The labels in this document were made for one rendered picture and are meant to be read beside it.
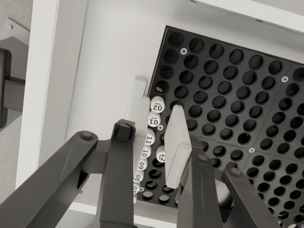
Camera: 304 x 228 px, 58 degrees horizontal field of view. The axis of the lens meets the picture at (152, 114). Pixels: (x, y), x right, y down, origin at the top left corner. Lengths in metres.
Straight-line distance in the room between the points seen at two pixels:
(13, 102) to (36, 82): 0.04
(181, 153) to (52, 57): 0.13
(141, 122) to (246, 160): 0.15
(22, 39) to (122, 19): 0.96
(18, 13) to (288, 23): 1.10
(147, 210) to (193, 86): 0.16
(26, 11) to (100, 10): 0.95
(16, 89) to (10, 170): 1.29
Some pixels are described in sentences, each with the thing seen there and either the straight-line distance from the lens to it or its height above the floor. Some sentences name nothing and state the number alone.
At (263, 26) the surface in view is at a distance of 0.32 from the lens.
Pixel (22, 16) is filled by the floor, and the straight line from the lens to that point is 1.25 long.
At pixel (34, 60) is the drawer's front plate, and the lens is 0.23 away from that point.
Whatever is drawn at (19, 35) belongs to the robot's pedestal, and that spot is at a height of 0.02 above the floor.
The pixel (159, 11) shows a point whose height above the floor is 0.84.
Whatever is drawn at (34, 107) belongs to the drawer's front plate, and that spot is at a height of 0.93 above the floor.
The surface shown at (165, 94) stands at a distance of 0.25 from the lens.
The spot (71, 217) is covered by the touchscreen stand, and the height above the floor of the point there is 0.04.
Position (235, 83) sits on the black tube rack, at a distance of 0.25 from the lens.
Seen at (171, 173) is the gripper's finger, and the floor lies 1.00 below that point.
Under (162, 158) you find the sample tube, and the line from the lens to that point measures 0.26.
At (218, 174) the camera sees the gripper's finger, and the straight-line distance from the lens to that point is 0.16.
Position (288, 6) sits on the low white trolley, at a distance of 0.41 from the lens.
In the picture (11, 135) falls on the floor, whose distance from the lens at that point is 1.43.
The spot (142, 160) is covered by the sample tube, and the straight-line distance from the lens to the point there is 0.26.
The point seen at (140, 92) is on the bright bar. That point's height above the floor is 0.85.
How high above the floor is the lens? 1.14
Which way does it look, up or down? 68 degrees down
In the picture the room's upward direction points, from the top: 179 degrees counter-clockwise
